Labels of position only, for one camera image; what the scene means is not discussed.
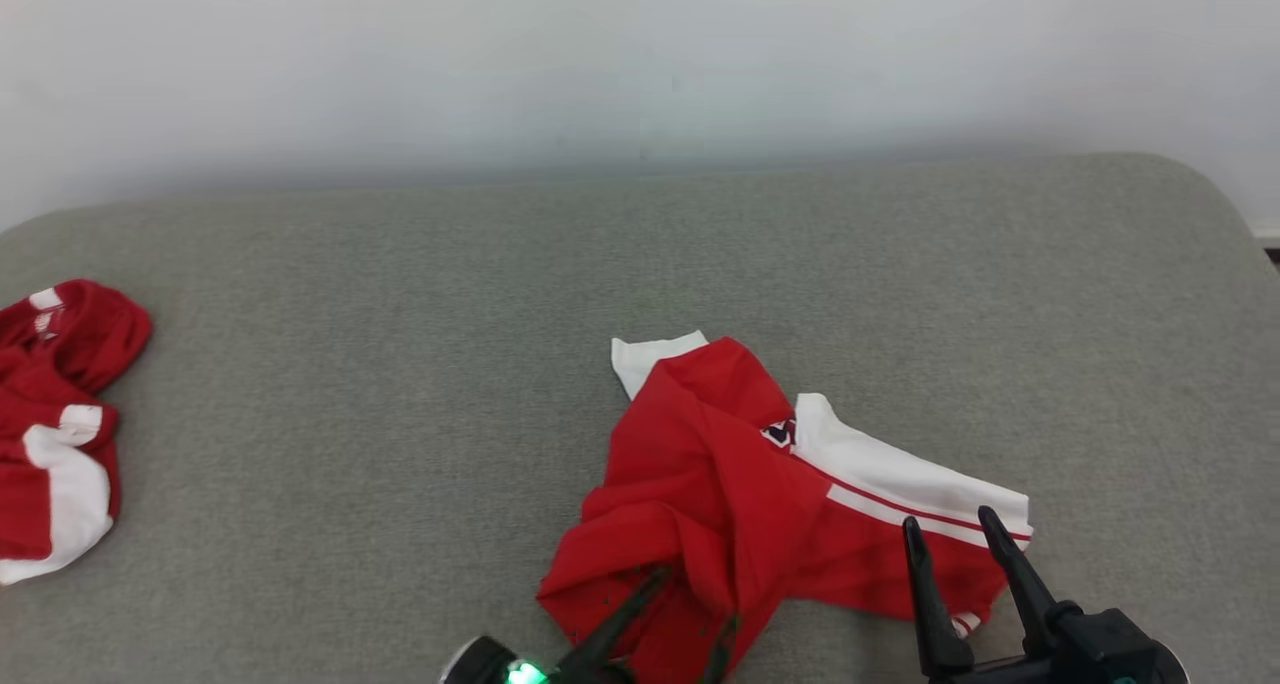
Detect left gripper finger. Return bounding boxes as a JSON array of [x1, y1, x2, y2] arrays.
[[558, 567, 671, 681], [702, 614, 741, 684]]

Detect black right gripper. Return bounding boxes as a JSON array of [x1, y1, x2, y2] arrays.
[[902, 506, 1061, 684]]

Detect red white basketball jersey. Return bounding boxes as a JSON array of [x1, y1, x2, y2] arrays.
[[537, 330, 1033, 684]]

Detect red white basketball shorts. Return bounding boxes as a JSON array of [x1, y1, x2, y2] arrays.
[[0, 279, 153, 587]]

